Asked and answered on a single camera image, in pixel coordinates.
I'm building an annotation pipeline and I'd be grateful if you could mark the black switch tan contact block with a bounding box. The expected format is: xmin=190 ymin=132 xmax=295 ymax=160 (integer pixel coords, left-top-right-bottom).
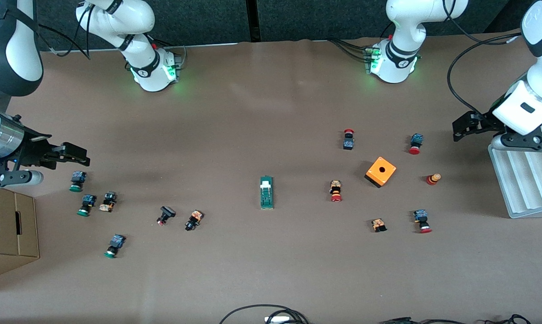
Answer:
xmin=99 ymin=191 xmax=117 ymax=213

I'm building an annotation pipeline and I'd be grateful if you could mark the black base cable bundle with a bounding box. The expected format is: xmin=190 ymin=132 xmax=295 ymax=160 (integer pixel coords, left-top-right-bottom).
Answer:
xmin=329 ymin=38 xmax=371 ymax=63
xmin=152 ymin=40 xmax=187 ymax=69

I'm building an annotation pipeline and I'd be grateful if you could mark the orange push-button enclosure box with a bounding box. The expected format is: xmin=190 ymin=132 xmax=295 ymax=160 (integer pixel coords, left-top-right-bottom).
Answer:
xmin=364 ymin=156 xmax=397 ymax=189

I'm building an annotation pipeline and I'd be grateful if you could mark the brown cardboard box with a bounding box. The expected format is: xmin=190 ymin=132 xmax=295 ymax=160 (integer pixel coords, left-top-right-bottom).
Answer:
xmin=0 ymin=188 xmax=40 ymax=282

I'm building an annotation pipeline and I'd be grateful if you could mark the green push button blue block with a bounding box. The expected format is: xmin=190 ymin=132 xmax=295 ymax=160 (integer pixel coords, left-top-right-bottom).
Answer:
xmin=77 ymin=194 xmax=97 ymax=217
xmin=69 ymin=171 xmax=87 ymax=193
xmin=104 ymin=234 xmax=126 ymax=259

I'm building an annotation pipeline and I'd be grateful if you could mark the black button orange contact block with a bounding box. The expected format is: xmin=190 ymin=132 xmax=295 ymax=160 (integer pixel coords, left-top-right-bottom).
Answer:
xmin=185 ymin=210 xmax=204 ymax=232

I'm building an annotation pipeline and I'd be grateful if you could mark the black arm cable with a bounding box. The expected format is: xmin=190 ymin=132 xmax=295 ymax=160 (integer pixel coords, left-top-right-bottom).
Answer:
xmin=441 ymin=0 xmax=524 ymax=121
xmin=37 ymin=4 xmax=92 ymax=61

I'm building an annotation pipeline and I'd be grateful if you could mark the white ridged plastic tray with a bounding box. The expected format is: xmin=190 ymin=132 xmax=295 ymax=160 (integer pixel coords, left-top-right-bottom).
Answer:
xmin=488 ymin=135 xmax=542 ymax=220

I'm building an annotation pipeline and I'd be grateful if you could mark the black looped cable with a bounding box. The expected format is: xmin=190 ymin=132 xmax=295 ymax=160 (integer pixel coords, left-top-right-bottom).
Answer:
xmin=219 ymin=304 xmax=310 ymax=324

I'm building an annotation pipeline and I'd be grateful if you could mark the red mushroom button blue block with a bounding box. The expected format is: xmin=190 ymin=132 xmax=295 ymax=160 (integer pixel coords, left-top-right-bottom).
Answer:
xmin=408 ymin=133 xmax=424 ymax=155
xmin=413 ymin=209 xmax=433 ymax=234

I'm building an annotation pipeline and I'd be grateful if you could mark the black square button red tip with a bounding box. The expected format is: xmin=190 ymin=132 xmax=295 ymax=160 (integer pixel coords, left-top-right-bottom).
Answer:
xmin=156 ymin=206 xmax=176 ymax=226

